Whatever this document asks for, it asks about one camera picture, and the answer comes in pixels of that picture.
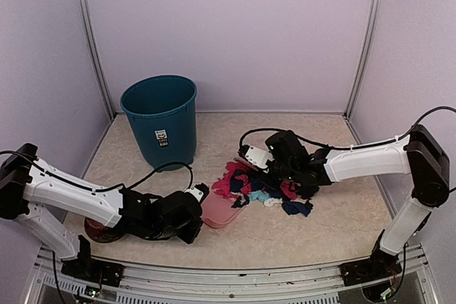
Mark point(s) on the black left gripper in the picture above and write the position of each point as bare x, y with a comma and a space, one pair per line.
189, 236

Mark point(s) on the pink plastic dustpan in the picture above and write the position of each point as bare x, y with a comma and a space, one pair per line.
217, 212

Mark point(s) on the pink plastic hand brush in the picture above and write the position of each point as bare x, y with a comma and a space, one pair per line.
246, 163

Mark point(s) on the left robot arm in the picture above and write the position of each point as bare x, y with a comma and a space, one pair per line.
29, 184

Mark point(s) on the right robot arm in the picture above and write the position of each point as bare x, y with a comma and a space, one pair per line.
415, 152

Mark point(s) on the large pink scrap back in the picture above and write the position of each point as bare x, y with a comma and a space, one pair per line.
289, 190

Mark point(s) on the dark blue scrap right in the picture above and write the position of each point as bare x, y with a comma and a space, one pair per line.
297, 207

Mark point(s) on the black and blue scrap pile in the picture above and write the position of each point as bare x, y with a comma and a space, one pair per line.
258, 184

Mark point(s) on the small white scrap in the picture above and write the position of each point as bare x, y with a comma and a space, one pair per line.
271, 202

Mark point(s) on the light blue scrap near dustpan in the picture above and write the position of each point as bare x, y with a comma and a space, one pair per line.
259, 195

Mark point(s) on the pink scrap near bin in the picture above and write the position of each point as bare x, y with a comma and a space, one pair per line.
234, 182

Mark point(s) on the blue plastic waste bin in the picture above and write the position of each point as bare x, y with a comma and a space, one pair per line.
161, 113

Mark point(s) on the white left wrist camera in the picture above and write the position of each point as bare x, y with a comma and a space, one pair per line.
199, 192

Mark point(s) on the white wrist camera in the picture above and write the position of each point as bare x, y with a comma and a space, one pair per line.
199, 192
255, 156

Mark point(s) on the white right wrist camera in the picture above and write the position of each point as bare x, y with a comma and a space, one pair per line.
255, 156

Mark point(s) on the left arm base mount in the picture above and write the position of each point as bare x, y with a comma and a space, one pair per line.
86, 268

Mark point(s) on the front aluminium rail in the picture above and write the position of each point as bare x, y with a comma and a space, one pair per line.
141, 283

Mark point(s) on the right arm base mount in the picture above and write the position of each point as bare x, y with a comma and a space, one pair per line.
377, 266

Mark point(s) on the right aluminium frame post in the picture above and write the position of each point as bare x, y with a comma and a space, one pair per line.
366, 47

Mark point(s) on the aluminium frame post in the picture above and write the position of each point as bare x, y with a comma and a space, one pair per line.
95, 59
366, 47

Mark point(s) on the left aluminium frame post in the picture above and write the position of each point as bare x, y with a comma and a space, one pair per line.
95, 59

